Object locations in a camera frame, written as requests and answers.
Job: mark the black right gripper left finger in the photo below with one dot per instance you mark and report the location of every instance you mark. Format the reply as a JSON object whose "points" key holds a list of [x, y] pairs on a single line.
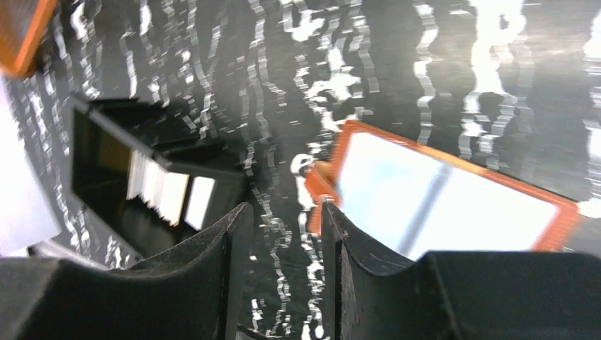
{"points": [[190, 291]]}

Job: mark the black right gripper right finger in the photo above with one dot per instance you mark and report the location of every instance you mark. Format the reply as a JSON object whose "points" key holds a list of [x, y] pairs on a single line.
{"points": [[371, 292]]}

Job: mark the orange leather card holder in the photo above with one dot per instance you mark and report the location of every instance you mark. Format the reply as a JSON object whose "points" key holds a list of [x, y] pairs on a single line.
{"points": [[414, 198]]}

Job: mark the stack of cards in box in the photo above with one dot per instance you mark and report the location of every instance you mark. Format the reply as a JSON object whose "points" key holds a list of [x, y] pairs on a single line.
{"points": [[175, 197]]}

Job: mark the black card storage box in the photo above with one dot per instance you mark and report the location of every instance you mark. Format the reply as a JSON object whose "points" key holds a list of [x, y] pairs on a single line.
{"points": [[106, 131]]}

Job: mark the orange wooden shelf rack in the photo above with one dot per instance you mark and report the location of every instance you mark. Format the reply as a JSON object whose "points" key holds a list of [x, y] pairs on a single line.
{"points": [[23, 23]]}

